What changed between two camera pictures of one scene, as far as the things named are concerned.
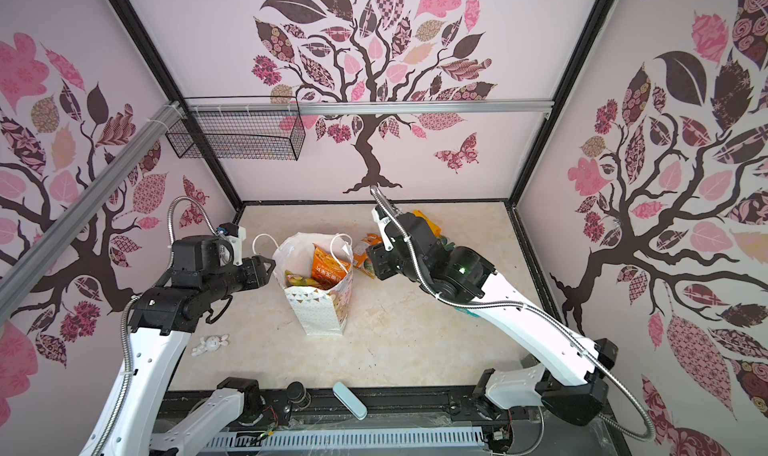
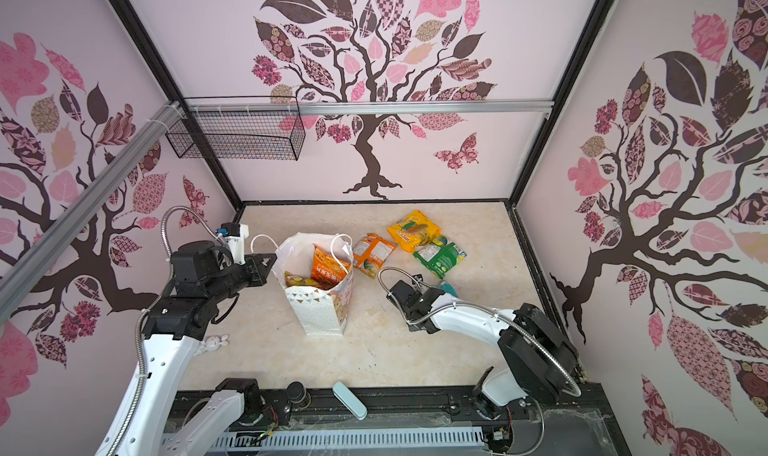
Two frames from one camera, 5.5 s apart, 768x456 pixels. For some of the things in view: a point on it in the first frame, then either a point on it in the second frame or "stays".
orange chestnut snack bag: (327, 271) stays
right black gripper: (378, 255) → (411, 327)
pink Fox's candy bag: (292, 279) stays
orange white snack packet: (360, 252) stays
